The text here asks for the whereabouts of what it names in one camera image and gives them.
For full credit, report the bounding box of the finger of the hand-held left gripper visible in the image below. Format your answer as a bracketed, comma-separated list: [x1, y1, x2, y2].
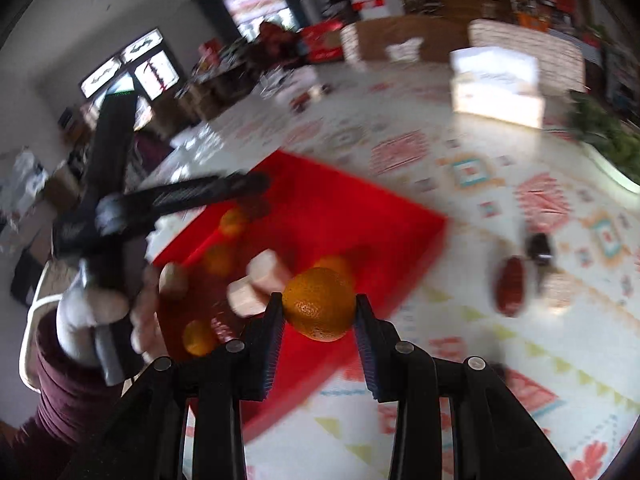
[125, 172, 272, 221]

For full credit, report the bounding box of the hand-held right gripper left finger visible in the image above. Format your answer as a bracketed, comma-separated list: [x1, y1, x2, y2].
[57, 291, 286, 480]

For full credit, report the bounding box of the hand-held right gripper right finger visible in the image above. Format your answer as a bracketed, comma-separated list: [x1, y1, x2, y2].
[354, 294, 576, 480]

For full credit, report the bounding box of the orange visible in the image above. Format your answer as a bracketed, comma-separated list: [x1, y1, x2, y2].
[281, 267, 357, 343]
[182, 319, 218, 357]
[202, 244, 236, 277]
[218, 208, 249, 238]

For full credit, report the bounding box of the red box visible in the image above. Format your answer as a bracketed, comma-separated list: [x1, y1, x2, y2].
[150, 150, 448, 446]

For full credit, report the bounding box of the reddish brown sweet potato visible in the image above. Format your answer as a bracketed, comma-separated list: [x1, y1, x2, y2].
[492, 256, 527, 317]

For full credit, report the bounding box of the person's left forearm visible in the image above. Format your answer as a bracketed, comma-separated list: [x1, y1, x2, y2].
[0, 310, 136, 480]

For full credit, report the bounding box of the person's left hand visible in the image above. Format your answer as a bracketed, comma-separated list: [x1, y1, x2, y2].
[56, 262, 171, 367]

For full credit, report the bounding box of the pale pink food piece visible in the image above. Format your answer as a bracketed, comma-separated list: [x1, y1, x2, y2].
[247, 250, 292, 293]
[226, 280, 266, 318]

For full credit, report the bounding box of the brown round fruit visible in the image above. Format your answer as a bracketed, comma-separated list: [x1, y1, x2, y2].
[159, 262, 190, 301]

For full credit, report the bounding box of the window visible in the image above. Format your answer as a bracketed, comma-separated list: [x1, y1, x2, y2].
[80, 27, 181, 101]

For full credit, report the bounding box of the patterned tablecloth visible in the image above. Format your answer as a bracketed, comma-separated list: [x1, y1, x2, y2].
[145, 57, 640, 480]

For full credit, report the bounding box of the dark small object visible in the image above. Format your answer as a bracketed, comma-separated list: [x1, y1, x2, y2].
[525, 232, 556, 271]

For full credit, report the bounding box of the beige food piece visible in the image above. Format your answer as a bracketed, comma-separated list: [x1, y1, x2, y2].
[540, 272, 576, 311]

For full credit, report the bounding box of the brown cardboard box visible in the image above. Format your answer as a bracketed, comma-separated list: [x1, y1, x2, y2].
[352, 14, 471, 63]

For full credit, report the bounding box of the white tissue box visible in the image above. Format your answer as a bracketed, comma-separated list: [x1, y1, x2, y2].
[449, 46, 546, 129]

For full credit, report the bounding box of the white oval plate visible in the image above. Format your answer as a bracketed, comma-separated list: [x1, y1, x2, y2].
[580, 142, 640, 198]

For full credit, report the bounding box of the patterned chair back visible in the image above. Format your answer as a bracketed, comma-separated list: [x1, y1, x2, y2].
[468, 19, 587, 92]

